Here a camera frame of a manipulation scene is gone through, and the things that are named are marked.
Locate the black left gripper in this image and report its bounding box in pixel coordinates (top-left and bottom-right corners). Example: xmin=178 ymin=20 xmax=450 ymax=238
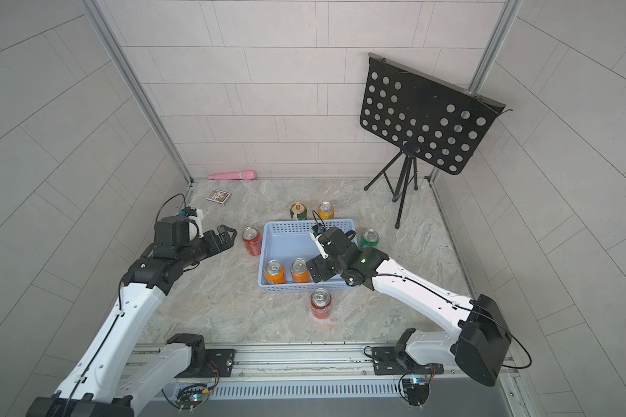
xmin=177 ymin=224 xmax=240 ymax=269

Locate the red cola can back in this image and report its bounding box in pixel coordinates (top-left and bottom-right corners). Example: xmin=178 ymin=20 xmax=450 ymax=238
xmin=242 ymin=227 xmax=263 ymax=256

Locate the red cola can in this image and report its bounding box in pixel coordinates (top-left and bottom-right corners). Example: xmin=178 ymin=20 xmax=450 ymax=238
xmin=311 ymin=288 xmax=332 ymax=320
xmin=242 ymin=227 xmax=263 ymax=256

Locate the green Sprite can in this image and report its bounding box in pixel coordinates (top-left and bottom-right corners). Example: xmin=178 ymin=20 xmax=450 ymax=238
xmin=360 ymin=229 xmax=380 ymax=248

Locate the red cola can front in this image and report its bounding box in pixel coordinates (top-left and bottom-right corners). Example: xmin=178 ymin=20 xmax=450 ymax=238
xmin=311 ymin=288 xmax=332 ymax=320

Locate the orange yellow soda can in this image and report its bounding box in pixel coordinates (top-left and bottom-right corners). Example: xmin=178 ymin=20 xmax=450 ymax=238
xmin=318 ymin=201 xmax=335 ymax=221

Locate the white green beer can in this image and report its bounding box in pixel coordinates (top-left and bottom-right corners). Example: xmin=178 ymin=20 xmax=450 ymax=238
xmin=290 ymin=202 xmax=308 ymax=221

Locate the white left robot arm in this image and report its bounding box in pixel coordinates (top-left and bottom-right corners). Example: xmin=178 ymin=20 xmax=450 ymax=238
xmin=26 ymin=225 xmax=238 ymax=416

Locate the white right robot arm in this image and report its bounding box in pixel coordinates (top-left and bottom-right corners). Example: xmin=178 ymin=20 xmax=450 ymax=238
xmin=307 ymin=225 xmax=516 ymax=387

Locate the light blue plastic basket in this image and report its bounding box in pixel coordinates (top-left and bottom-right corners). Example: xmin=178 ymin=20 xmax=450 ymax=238
xmin=257 ymin=220 xmax=350 ymax=292

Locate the pink handheld microphone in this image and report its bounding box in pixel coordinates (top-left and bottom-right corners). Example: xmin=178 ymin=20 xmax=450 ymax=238
xmin=208 ymin=170 xmax=257 ymax=181

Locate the right circuit board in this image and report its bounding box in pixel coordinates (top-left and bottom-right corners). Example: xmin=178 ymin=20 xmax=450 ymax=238
xmin=398 ymin=375 xmax=431 ymax=408

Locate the circuit board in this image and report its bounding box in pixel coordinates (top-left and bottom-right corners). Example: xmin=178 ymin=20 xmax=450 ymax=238
xmin=398 ymin=375 xmax=431 ymax=408
xmin=176 ymin=383 xmax=212 ymax=414

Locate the left circuit board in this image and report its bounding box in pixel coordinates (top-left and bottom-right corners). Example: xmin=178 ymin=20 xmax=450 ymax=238
xmin=176 ymin=383 xmax=212 ymax=414

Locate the black perforated music stand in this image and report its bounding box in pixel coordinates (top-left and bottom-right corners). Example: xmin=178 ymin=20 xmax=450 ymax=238
xmin=358 ymin=53 xmax=509 ymax=229

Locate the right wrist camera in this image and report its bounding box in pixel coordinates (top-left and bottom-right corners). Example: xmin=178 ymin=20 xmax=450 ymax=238
xmin=311 ymin=223 xmax=342 ymax=260

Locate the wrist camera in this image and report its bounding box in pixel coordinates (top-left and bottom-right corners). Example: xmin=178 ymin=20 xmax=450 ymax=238
xmin=311 ymin=223 xmax=342 ymax=260
xmin=154 ymin=206 xmax=203 ymax=247

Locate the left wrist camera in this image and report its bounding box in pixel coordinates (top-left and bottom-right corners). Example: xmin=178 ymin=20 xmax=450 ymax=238
xmin=154 ymin=206 xmax=203 ymax=247

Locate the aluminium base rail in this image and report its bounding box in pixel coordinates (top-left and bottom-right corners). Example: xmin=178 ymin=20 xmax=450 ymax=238
xmin=82 ymin=341 xmax=523 ymax=402

